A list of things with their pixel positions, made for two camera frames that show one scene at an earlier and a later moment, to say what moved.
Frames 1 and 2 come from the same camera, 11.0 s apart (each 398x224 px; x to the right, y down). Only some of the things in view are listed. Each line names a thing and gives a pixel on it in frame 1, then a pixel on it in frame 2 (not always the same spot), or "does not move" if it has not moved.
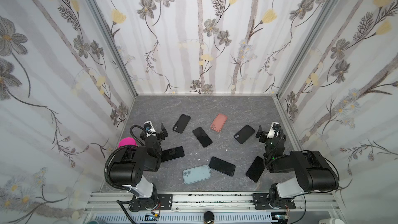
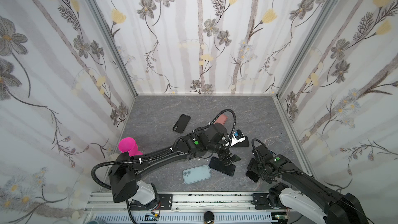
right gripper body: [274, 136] → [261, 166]
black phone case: [181, 123] does not move
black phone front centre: [222, 166] does not move
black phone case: [244, 134] → [244, 143]
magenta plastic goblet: [127, 141] does not move
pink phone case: [218, 122] does not move
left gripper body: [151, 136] → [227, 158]
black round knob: [209, 217] does not move
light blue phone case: [196, 174] does not move
